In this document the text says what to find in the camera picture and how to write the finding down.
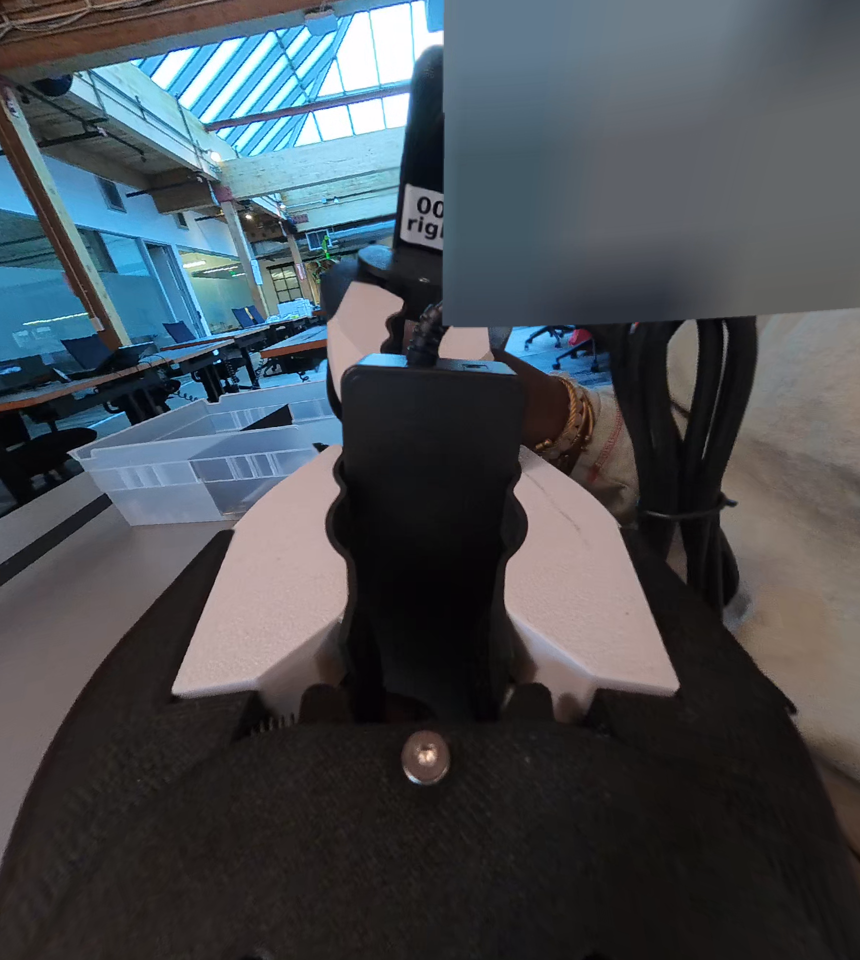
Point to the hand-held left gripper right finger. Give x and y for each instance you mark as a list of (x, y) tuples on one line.
[(587, 600)]

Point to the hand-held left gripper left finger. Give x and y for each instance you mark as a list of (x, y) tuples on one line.
[(272, 600)]

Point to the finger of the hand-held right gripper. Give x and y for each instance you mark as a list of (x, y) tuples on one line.
[(359, 322), (467, 343)]

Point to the clear plastic bin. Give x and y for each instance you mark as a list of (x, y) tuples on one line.
[(175, 495)]

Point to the person's right hand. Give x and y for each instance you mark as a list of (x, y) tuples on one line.
[(546, 412)]

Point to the row of wooden office desks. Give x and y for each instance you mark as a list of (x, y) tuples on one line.
[(295, 341)]

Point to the black bin divider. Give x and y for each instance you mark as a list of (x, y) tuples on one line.
[(272, 420)]

